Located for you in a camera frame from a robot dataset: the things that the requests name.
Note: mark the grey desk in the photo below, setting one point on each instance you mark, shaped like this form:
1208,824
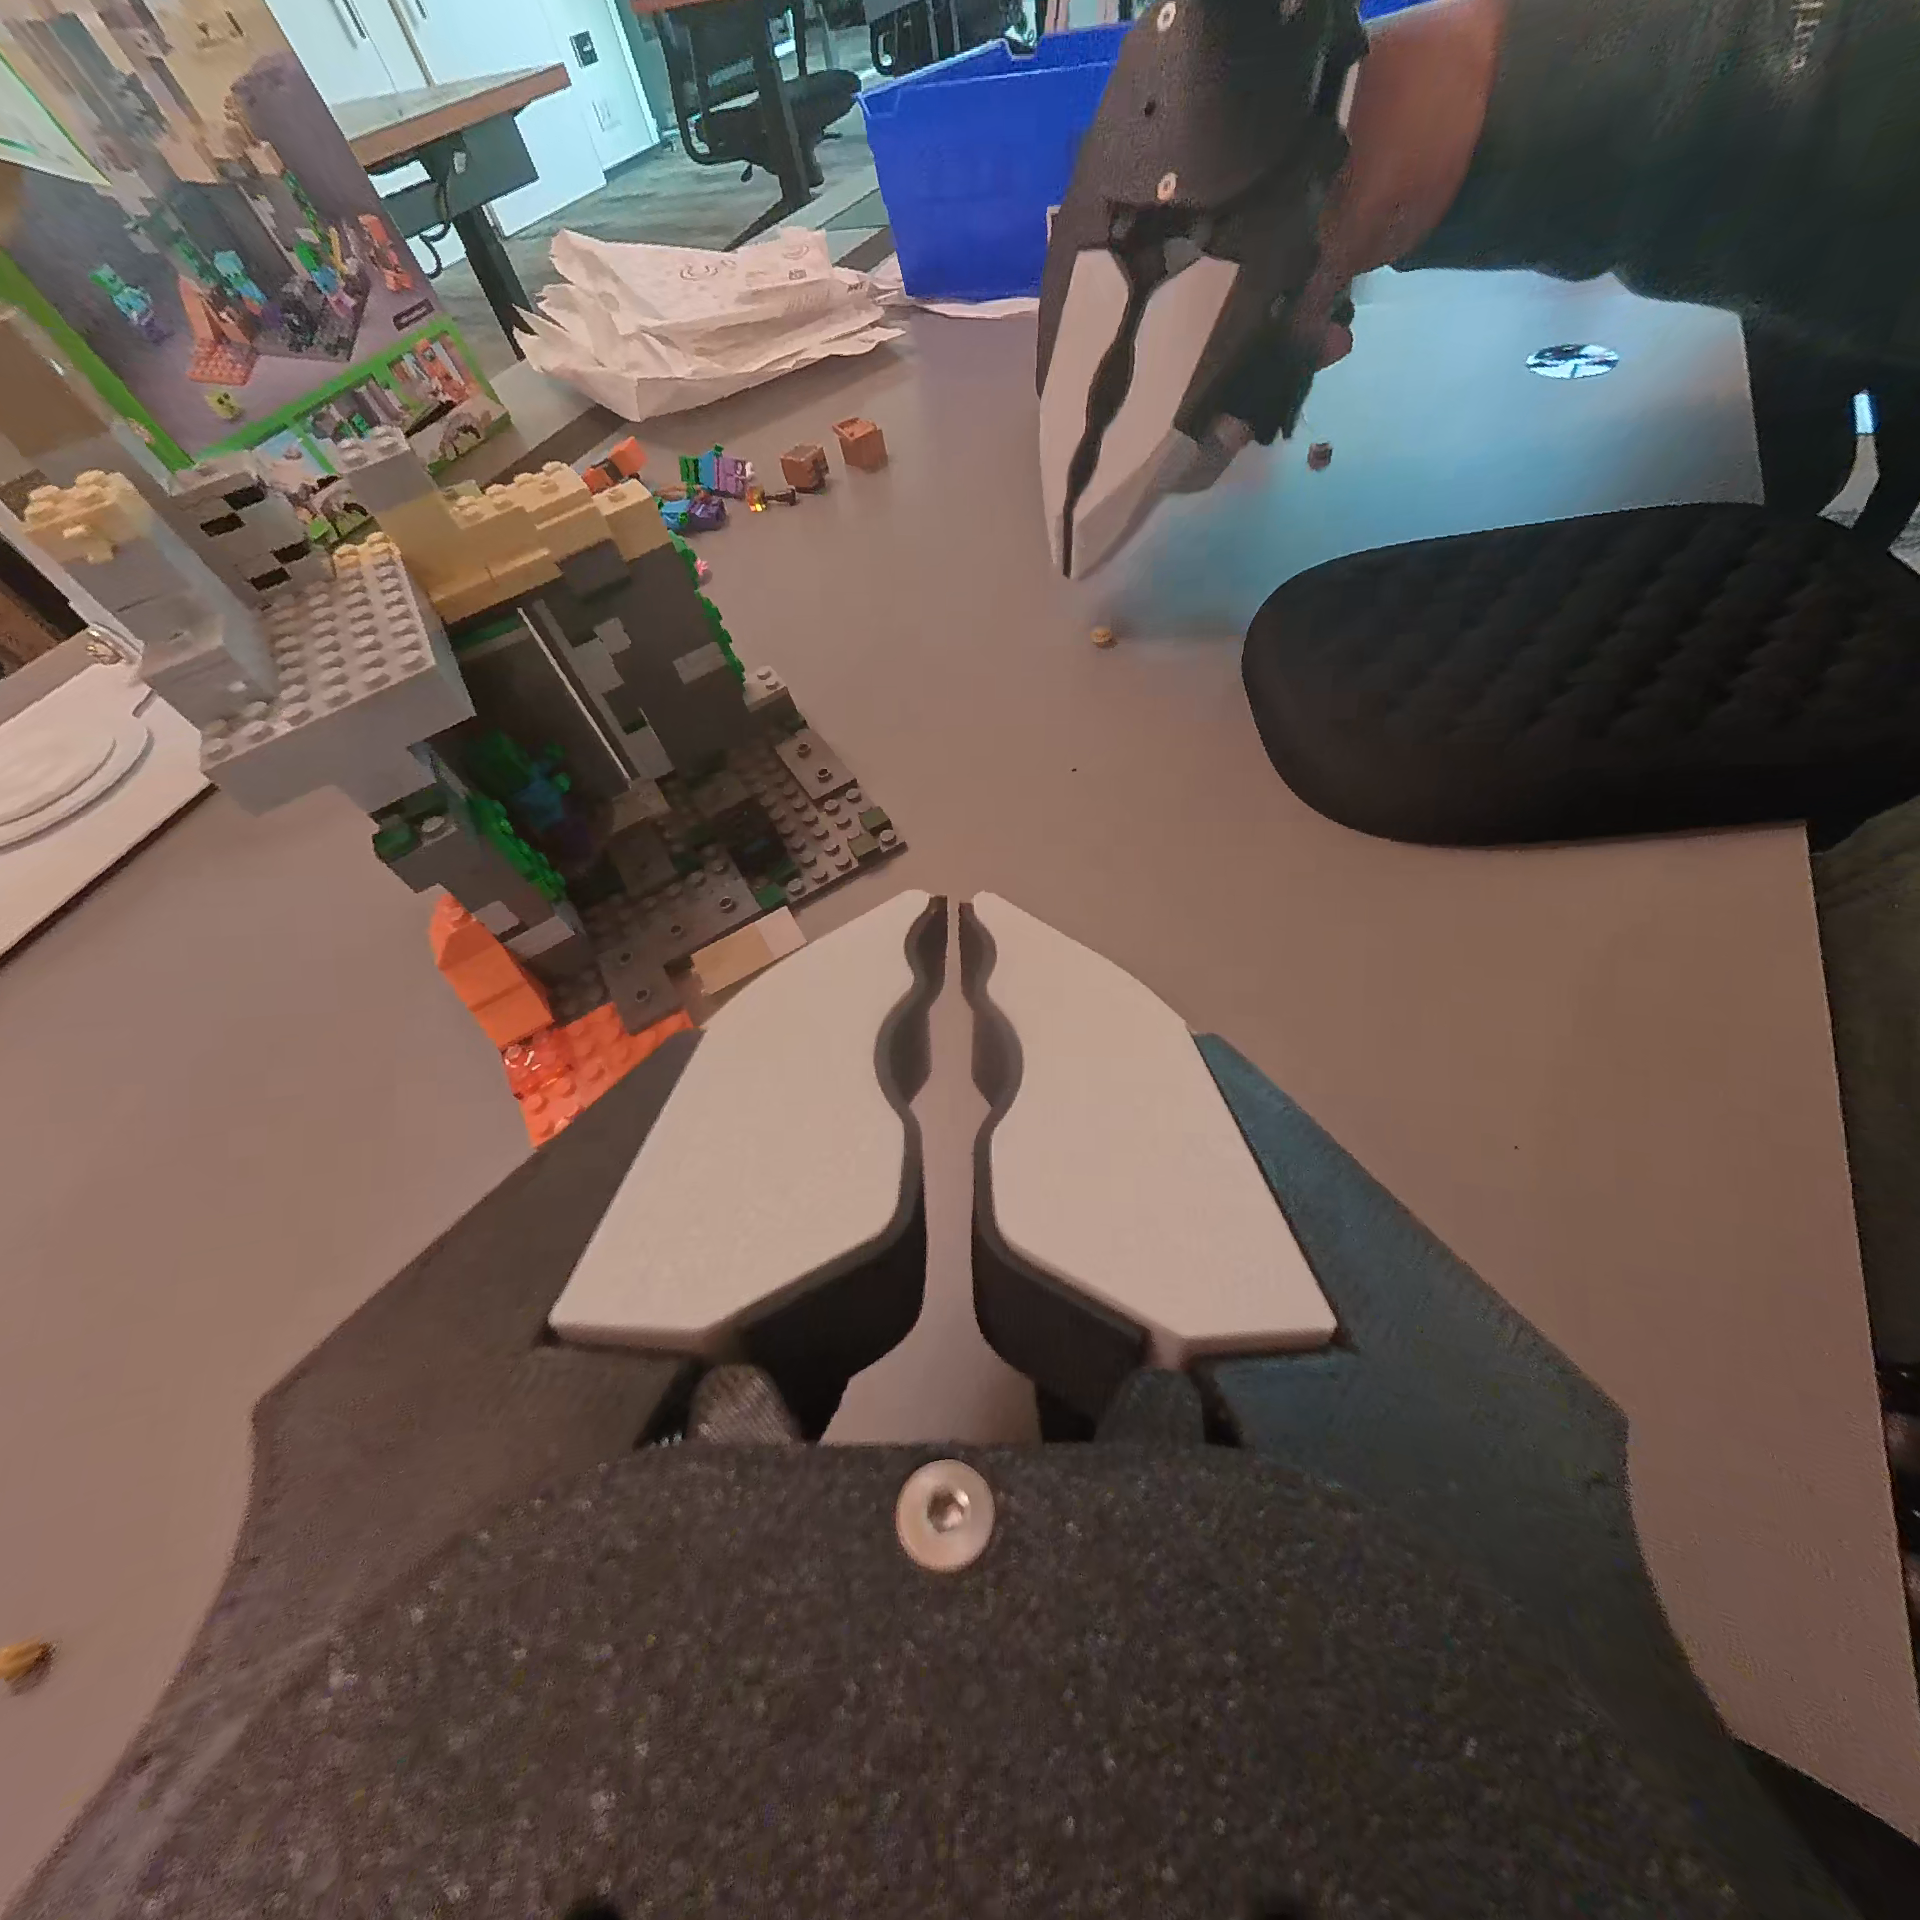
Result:
1349,1050

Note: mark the black wrist rest pad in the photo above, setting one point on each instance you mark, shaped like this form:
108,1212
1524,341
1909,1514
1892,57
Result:
1575,675

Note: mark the orange brown toy block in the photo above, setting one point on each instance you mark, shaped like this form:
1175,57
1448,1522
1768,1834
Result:
860,442

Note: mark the black office chair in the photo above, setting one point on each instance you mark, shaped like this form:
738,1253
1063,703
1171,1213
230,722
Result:
765,113

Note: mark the toy brick building model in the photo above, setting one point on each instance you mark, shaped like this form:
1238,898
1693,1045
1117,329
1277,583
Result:
347,660

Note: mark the blue plastic bin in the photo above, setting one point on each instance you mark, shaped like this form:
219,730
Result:
975,164

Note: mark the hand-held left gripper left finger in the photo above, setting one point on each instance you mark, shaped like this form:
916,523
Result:
734,1185

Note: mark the orange green toy piece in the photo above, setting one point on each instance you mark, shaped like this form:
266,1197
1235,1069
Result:
616,465

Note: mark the person's dark green hoodie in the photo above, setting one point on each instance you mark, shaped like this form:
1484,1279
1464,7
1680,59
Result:
1876,1050

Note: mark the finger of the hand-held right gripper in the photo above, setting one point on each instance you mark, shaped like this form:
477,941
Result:
1186,360
1074,345

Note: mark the tan white toy brick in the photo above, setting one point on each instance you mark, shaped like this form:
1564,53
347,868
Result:
747,948

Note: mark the purple toy pieces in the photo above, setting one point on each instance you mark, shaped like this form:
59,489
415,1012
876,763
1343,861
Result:
722,480

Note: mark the wooden office table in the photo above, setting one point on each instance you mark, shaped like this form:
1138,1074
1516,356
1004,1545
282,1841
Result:
451,113

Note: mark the person's right hand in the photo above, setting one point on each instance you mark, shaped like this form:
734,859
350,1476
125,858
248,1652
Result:
1418,120

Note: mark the dark brown toy block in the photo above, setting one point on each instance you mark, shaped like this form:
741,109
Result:
805,468

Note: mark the white flat board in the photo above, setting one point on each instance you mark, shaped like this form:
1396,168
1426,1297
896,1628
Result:
76,810

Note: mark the green zombie toy minifigure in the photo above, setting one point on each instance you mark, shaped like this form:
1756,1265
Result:
525,795

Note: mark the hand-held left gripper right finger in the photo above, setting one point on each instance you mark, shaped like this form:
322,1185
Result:
1155,1185

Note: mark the printed toy box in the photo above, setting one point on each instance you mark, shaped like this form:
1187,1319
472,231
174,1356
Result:
224,224

